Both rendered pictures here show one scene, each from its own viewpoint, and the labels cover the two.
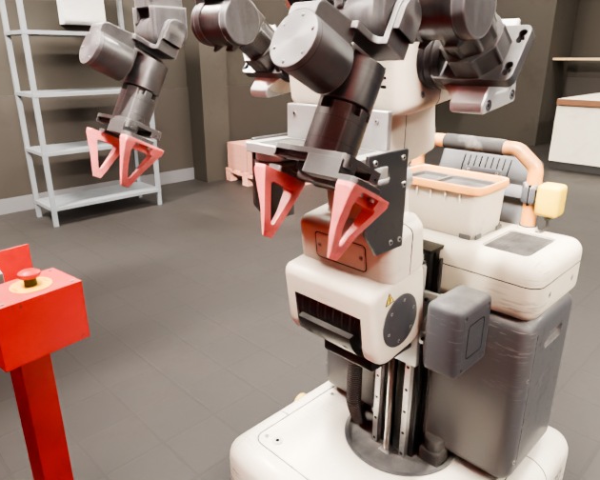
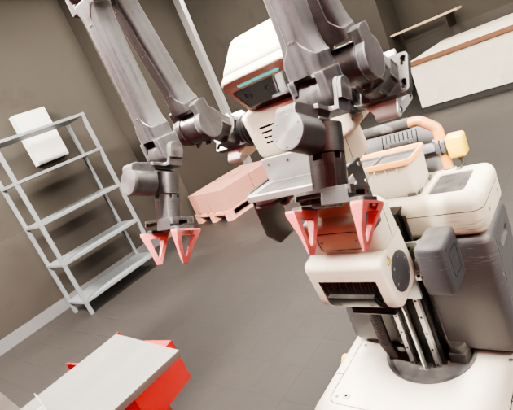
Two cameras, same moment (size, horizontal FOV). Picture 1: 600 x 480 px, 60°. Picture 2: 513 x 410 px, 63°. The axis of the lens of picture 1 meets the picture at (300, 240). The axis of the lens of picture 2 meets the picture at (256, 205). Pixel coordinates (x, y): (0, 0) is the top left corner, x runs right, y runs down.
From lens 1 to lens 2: 0.16 m
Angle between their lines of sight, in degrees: 5
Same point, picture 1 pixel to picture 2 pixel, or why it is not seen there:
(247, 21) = (213, 120)
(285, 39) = (281, 133)
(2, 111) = (19, 246)
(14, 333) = (146, 397)
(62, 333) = (174, 383)
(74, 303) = not seen: hidden behind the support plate
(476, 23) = (377, 67)
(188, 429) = not seen: outside the picture
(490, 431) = (494, 320)
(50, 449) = not seen: outside the picture
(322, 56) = (309, 134)
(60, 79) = (51, 205)
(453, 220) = (399, 186)
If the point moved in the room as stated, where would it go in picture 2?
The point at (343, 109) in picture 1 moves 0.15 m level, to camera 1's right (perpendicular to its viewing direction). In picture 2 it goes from (329, 157) to (419, 117)
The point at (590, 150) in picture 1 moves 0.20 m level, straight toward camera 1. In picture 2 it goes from (449, 89) to (449, 90)
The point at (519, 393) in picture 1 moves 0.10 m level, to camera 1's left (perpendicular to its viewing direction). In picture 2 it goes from (502, 285) to (469, 299)
